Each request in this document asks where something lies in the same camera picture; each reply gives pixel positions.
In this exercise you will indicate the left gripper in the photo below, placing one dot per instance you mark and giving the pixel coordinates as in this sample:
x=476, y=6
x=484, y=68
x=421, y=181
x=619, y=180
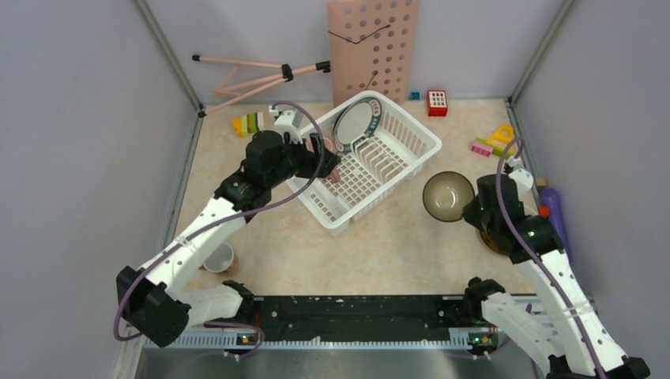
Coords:
x=311, y=160

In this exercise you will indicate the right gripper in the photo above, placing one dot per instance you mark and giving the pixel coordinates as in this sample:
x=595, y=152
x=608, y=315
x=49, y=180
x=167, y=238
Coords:
x=470, y=215

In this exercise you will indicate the dark bowl beige inside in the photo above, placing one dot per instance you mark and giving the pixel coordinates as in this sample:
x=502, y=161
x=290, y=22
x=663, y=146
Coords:
x=446, y=194

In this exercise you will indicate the white plastic dish rack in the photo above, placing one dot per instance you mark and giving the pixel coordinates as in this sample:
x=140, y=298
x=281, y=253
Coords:
x=396, y=152

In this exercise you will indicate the white plate green rim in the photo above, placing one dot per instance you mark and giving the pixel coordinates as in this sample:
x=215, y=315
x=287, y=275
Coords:
x=358, y=123

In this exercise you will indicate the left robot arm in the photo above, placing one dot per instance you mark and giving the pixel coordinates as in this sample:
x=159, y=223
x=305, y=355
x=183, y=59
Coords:
x=151, y=298

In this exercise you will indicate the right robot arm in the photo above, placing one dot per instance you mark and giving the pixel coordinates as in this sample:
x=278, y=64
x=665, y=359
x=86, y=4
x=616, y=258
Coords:
x=578, y=346

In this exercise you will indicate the orange saucer plate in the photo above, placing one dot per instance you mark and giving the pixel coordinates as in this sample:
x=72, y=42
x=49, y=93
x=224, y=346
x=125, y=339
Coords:
x=492, y=243

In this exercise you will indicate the striped toy block stack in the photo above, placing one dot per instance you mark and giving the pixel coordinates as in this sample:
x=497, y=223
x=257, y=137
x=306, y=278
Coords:
x=248, y=125

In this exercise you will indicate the small red toy ball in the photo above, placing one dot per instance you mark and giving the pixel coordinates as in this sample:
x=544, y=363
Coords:
x=544, y=211

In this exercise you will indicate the green toy brick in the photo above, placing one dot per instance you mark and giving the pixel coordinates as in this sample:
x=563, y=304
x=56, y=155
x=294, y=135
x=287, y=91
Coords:
x=495, y=150

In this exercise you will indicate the pink toy brick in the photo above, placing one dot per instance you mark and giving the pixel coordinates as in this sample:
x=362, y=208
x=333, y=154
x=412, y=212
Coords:
x=481, y=149

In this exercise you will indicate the small wooden cube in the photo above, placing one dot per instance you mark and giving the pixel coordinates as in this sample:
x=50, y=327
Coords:
x=541, y=183

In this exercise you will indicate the yellow toy triangle block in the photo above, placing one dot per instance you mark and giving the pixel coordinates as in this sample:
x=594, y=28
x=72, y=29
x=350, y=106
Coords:
x=501, y=137

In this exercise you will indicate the pink mug white inside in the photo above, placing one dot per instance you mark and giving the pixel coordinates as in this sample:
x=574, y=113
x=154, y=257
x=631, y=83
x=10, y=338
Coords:
x=223, y=260

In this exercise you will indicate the red toy block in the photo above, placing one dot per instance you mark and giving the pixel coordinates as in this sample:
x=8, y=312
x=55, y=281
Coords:
x=437, y=105

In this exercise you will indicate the pink pegboard panel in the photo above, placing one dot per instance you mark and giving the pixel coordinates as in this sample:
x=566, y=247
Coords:
x=371, y=44

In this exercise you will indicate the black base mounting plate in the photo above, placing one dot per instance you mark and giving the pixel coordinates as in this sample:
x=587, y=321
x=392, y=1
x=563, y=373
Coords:
x=433, y=310

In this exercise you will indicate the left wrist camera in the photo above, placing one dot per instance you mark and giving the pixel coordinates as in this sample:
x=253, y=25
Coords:
x=287, y=122

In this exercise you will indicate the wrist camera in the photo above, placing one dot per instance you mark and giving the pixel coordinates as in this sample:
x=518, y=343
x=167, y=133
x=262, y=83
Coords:
x=521, y=177
x=287, y=122

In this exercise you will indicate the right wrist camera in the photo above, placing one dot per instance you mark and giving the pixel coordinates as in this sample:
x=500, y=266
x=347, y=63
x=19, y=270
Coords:
x=521, y=177

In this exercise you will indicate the purple toy handle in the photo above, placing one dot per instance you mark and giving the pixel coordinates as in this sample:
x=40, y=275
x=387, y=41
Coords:
x=550, y=197

